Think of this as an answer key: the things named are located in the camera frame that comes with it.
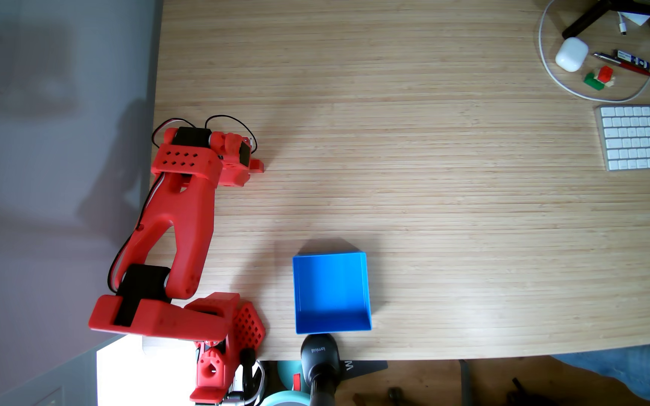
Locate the black stand leg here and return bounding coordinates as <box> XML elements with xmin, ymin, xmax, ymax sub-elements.
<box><xmin>562</xmin><ymin>0</ymin><xmax>650</xmax><ymax>39</ymax></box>

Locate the red pen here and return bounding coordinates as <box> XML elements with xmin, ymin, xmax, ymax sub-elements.
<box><xmin>592</xmin><ymin>52</ymin><xmax>650</xmax><ymax>77</ymax></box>

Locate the white earbuds case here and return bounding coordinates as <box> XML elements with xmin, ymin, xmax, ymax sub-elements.
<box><xmin>555</xmin><ymin>36</ymin><xmax>590</xmax><ymax>73</ymax></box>

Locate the black flat plate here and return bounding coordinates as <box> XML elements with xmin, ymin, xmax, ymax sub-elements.
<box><xmin>339</xmin><ymin>360</ymin><xmax>389</xmax><ymax>382</ymax></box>

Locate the teal round object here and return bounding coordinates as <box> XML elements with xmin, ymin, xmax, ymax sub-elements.
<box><xmin>261</xmin><ymin>360</ymin><xmax>311</xmax><ymax>406</ymax></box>

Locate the white board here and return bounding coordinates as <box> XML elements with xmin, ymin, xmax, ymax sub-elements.
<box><xmin>96</xmin><ymin>334</ymin><xmax>196</xmax><ymax>406</ymax></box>

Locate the black gooseneck holder clamp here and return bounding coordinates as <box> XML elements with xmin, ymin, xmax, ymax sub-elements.
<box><xmin>300</xmin><ymin>333</ymin><xmax>342</xmax><ymax>406</ymax></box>

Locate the person's leg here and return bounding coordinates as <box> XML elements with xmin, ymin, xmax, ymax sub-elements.
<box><xmin>548</xmin><ymin>340</ymin><xmax>650</xmax><ymax>406</ymax></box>

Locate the white charging cable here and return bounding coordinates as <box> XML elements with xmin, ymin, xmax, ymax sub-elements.
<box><xmin>538</xmin><ymin>0</ymin><xmax>650</xmax><ymax>103</ymax></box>

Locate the black white table clamp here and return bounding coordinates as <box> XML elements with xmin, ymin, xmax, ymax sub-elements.
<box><xmin>229</xmin><ymin>348</ymin><xmax>266</xmax><ymax>406</ymax></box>

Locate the blue white small stick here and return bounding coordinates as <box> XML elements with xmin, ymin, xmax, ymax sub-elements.
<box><xmin>615</xmin><ymin>50</ymin><xmax>650</xmax><ymax>71</ymax></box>

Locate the blue plastic bin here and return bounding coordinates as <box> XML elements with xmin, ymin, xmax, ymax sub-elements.
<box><xmin>292</xmin><ymin>251</ymin><xmax>372</xmax><ymax>335</ymax></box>

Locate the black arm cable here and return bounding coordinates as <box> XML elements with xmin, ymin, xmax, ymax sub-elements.
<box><xmin>108</xmin><ymin>114</ymin><xmax>258</xmax><ymax>294</ymax></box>

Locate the white keyboard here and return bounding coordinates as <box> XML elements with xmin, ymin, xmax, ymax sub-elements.
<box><xmin>596</xmin><ymin>105</ymin><xmax>650</xmax><ymax>171</ymax></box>

